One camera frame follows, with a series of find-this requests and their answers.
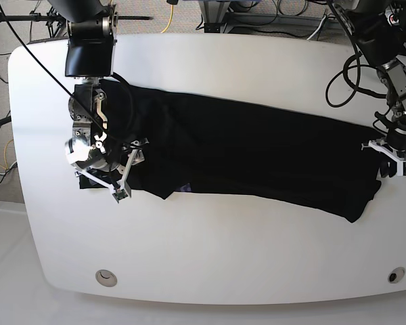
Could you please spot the black T-shirt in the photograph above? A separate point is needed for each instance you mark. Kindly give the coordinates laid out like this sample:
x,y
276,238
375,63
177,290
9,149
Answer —
x,y
209,145

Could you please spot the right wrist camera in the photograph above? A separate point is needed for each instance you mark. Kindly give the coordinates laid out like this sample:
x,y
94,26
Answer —
x,y
121,193

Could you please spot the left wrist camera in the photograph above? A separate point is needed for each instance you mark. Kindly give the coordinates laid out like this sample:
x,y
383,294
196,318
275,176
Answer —
x,y
401,168

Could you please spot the table cable grommet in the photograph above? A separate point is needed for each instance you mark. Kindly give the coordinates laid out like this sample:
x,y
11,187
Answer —
x,y
106,278
396,275

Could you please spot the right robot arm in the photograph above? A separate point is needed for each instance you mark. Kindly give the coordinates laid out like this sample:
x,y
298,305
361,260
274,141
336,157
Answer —
x,y
105,142

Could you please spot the grey metal base frame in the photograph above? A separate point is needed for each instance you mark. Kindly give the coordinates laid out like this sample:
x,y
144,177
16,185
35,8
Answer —
x,y
310,20

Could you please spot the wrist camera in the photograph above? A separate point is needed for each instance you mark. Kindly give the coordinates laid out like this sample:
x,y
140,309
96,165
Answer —
x,y
121,193
401,168

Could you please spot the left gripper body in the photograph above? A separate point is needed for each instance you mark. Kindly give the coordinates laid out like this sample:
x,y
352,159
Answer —
x,y
393,145

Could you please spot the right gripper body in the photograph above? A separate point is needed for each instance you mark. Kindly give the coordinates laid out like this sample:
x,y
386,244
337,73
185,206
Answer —
x,y
96,168

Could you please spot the black tripod stand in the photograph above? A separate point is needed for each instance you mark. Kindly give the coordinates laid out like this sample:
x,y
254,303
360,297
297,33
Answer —
x,y
55,22

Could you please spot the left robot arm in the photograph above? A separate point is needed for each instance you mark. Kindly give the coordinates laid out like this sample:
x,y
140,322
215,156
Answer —
x,y
377,32

